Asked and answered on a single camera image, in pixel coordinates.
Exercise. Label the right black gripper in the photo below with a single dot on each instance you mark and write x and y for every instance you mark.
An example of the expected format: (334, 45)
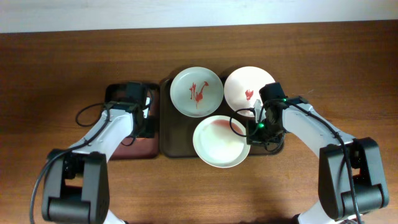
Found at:
(254, 139)

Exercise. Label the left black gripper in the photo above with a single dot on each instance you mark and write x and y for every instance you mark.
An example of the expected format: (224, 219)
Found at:
(150, 131)

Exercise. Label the white plate front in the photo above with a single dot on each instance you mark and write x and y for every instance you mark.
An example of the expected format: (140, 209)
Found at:
(219, 141)

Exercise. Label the grey-white plate with sauce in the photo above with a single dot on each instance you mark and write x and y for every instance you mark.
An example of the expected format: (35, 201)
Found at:
(196, 92)

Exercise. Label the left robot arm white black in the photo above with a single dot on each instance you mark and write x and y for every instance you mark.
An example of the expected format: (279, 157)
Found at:
(76, 186)

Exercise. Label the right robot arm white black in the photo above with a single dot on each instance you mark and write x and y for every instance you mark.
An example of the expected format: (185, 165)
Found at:
(351, 179)

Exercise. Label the small reddish brown tray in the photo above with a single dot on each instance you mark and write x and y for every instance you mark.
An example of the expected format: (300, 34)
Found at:
(142, 148)

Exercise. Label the large dark brown tray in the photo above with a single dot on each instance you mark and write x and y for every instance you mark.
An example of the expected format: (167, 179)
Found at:
(176, 130)

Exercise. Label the white plate small red stain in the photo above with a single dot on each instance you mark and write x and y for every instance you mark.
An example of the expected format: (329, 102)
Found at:
(241, 88)

